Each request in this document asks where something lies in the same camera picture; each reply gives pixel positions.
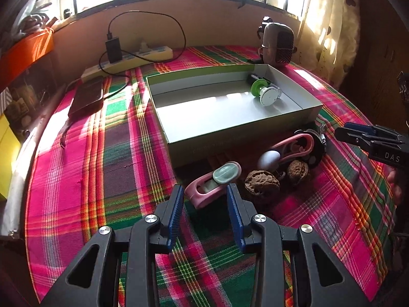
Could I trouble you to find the white power strip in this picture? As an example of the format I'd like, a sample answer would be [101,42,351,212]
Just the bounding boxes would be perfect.
[81,45,173,82]

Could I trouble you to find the small grey heater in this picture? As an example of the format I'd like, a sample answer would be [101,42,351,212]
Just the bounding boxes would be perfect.
[256,16,295,68]

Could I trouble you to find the spotted cream curtain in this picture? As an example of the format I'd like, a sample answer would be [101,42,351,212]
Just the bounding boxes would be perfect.
[300,0,359,87]

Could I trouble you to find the brown walnut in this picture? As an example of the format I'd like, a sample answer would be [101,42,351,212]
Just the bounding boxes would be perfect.
[244,170,281,204]
[286,160,310,186]

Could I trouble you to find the black charger adapter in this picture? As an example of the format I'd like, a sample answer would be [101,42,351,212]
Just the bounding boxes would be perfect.
[105,38,123,64]

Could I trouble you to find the yellow box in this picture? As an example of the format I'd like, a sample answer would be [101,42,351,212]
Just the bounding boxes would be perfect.
[0,114,21,200]

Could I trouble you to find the dark power bank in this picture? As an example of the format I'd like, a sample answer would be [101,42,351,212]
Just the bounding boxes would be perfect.
[68,76,105,118]

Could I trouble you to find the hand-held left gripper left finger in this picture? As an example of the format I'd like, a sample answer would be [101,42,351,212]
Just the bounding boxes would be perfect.
[41,184,186,307]

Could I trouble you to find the pink clip with grey oval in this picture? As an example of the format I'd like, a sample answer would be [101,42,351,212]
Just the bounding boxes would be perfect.
[184,161,242,210]

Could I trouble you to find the pink carabiner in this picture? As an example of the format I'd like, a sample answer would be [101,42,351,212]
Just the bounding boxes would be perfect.
[271,133,315,164]

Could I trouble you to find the black box device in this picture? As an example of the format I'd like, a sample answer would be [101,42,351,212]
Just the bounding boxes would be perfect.
[396,70,409,103]

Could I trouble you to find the pale blue ball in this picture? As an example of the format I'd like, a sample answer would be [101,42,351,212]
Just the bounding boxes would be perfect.
[257,150,281,171]

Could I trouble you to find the grey cardboard box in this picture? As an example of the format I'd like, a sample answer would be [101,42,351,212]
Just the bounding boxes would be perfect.
[146,64,323,167]

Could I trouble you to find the person's right hand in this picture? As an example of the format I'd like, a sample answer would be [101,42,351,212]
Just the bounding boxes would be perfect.
[388,167,404,206]

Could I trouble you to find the black disc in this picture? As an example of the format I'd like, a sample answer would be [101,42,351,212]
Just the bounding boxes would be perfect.
[294,129,325,167]

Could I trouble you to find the plaid tablecloth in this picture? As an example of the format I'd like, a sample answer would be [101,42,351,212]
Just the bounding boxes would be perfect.
[26,45,398,307]

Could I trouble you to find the black charging cable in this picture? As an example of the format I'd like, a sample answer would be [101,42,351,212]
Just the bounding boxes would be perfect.
[98,10,187,101]

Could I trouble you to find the green white tape dispenser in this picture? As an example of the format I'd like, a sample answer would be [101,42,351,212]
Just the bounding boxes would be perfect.
[248,73,282,107]

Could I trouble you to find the orange box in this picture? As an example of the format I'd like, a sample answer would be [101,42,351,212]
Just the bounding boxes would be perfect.
[0,28,54,91]

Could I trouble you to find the grey plastic bundle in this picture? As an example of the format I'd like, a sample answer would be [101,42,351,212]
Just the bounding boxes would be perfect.
[14,0,55,34]

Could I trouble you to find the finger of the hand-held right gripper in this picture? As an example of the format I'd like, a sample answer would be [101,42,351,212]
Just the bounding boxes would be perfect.
[344,122,402,142]
[334,128,403,151]

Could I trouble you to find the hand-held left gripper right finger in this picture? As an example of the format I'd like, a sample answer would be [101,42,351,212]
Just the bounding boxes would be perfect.
[225,184,371,307]

